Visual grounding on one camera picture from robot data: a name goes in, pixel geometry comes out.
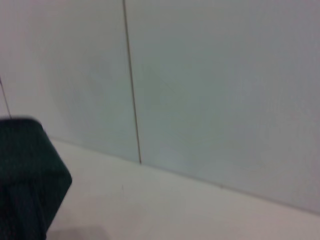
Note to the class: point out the dark teal insulated lunch bag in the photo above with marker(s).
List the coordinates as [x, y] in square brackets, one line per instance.
[27, 175]

